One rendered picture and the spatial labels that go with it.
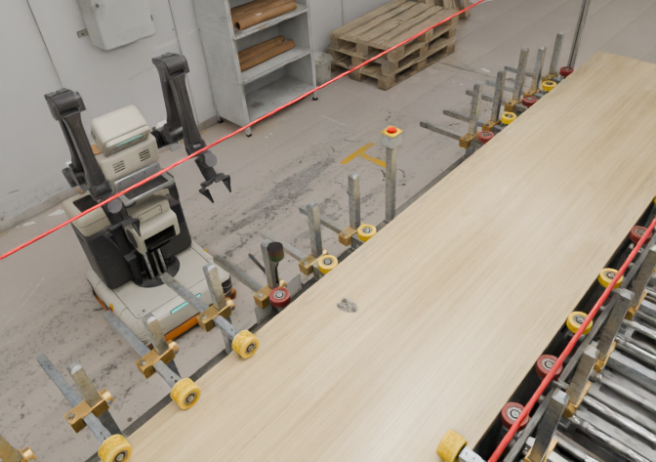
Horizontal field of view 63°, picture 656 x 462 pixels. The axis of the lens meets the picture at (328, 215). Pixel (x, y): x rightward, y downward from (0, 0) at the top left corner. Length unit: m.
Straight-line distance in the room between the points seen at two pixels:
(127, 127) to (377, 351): 1.39
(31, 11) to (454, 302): 3.28
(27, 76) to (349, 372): 3.16
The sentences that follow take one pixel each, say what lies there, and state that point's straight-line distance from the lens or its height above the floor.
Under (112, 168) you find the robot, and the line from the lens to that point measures 2.52.
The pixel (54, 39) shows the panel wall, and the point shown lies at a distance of 4.25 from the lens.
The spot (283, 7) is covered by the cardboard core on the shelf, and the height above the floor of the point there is 0.96.
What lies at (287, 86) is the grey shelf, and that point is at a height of 0.14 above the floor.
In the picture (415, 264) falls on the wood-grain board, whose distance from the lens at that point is 2.16.
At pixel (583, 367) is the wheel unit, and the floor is 1.05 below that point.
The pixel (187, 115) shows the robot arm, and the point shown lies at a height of 1.38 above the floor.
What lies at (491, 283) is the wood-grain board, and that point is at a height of 0.90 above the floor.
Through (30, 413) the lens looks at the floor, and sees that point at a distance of 3.28.
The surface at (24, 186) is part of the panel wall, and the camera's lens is 4.47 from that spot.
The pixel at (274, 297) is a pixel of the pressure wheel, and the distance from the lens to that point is 2.06.
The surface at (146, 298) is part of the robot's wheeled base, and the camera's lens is 3.11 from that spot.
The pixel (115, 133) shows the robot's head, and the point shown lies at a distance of 2.41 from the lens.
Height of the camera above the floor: 2.42
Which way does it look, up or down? 39 degrees down
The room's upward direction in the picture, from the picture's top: 4 degrees counter-clockwise
